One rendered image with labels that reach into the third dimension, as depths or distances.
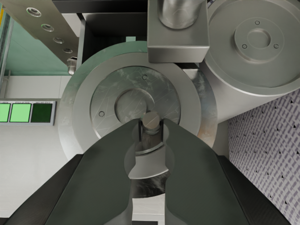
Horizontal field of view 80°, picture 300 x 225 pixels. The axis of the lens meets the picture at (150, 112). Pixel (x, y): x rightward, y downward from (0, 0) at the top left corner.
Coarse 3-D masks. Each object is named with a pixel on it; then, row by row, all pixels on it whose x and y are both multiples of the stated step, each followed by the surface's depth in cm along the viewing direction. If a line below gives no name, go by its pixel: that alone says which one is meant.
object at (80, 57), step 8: (80, 32) 19; (88, 32) 20; (80, 40) 19; (88, 40) 20; (96, 40) 23; (104, 40) 27; (112, 40) 31; (120, 40) 38; (80, 48) 19; (88, 48) 20; (96, 48) 23; (104, 48) 27; (80, 56) 18; (88, 56) 20; (80, 64) 18
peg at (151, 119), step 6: (144, 114) 12; (150, 114) 12; (156, 114) 12; (144, 120) 12; (150, 120) 12; (156, 120) 12; (144, 126) 11; (150, 126) 11; (156, 126) 11; (150, 132) 12; (156, 132) 13
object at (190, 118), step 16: (112, 64) 17; (128, 64) 17; (144, 64) 17; (160, 64) 17; (96, 80) 17; (176, 80) 16; (80, 96) 16; (192, 96) 16; (80, 112) 16; (192, 112) 16; (80, 128) 16; (192, 128) 15; (80, 144) 15; (144, 160) 15; (160, 160) 15; (128, 176) 15; (144, 176) 15
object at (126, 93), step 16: (112, 80) 15; (128, 80) 15; (144, 80) 15; (160, 80) 15; (96, 96) 15; (112, 96) 15; (128, 96) 15; (144, 96) 15; (160, 96) 15; (176, 96) 15; (96, 112) 15; (112, 112) 15; (128, 112) 15; (160, 112) 14; (176, 112) 14; (96, 128) 14; (112, 128) 14; (160, 128) 14; (144, 144) 14; (160, 144) 14
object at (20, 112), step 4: (16, 104) 51; (20, 104) 51; (24, 104) 51; (28, 104) 51; (12, 108) 51; (16, 108) 51; (20, 108) 51; (24, 108) 51; (28, 108) 51; (12, 112) 50; (16, 112) 50; (20, 112) 50; (24, 112) 50; (28, 112) 50; (12, 116) 50; (16, 116) 50; (20, 116) 50; (24, 116) 50; (28, 116) 50; (12, 120) 50; (16, 120) 50; (20, 120) 50; (24, 120) 50
